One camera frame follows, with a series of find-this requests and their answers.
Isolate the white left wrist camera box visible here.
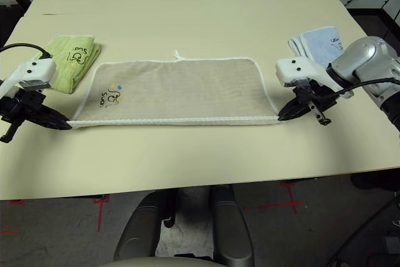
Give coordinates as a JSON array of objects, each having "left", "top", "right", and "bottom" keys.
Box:
[{"left": 0, "top": 59, "right": 58, "bottom": 99}]

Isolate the folded green towel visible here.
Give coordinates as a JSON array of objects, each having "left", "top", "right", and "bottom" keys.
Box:
[{"left": 32, "top": 34, "right": 101, "bottom": 94}]

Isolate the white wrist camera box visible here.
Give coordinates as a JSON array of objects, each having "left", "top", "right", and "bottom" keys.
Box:
[
  {"left": 274, "top": 56, "right": 356, "bottom": 99},
  {"left": 0, "top": 59, "right": 58, "bottom": 99}
]

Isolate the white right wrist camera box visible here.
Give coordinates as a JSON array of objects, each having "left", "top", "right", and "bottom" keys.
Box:
[{"left": 274, "top": 56, "right": 356, "bottom": 99}]

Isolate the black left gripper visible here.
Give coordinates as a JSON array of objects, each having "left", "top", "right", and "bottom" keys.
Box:
[{"left": 0, "top": 89, "right": 72, "bottom": 143}]

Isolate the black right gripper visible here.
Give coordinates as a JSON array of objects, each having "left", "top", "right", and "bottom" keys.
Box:
[{"left": 277, "top": 79, "right": 340, "bottom": 126}]

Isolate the black foam floor mat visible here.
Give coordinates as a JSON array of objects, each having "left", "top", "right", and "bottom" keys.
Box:
[{"left": 0, "top": 4, "right": 26, "bottom": 46}]

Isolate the beige towel white trim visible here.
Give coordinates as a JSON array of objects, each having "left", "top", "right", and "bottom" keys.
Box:
[{"left": 67, "top": 49, "right": 281, "bottom": 130}]

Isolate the beige robot torso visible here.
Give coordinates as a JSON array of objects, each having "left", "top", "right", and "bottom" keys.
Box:
[{"left": 102, "top": 256, "right": 216, "bottom": 267}]

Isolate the black low platform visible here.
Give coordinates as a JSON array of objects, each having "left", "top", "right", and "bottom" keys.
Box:
[{"left": 346, "top": 7, "right": 400, "bottom": 41}]

